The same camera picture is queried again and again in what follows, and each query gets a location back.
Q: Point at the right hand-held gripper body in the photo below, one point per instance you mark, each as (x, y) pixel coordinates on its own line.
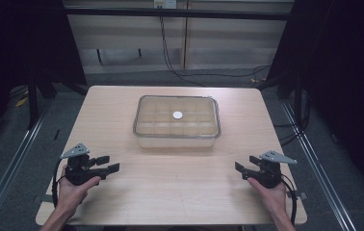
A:
(268, 171)

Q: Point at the person's right hand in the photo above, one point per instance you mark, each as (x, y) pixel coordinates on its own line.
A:
(271, 197)

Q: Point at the white wall power outlet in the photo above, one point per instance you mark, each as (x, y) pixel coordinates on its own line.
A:
(165, 4)

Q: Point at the white round lid valve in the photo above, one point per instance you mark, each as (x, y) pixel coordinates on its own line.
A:
(177, 115)

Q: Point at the dark curtain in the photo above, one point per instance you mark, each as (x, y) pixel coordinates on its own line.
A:
(340, 64)
(22, 45)

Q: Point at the grey tape strip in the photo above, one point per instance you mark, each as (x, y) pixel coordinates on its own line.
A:
(46, 198)
(298, 195)

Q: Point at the black horizontal metal bar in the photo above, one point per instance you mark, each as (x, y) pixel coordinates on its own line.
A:
(176, 14)

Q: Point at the clear plastic container with lid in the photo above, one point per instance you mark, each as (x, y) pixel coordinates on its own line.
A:
(176, 123)

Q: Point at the person's left hand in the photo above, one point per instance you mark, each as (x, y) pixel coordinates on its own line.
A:
(72, 195)

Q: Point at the yellow tape piece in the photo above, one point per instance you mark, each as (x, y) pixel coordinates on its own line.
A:
(21, 102)

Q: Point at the aluminium floor rail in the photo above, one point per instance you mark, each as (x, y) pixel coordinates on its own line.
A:
(318, 166)
(13, 166)

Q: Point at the black metal stand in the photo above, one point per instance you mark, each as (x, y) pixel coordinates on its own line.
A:
(33, 106)

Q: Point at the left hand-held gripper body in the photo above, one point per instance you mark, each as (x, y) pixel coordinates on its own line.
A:
(80, 171)

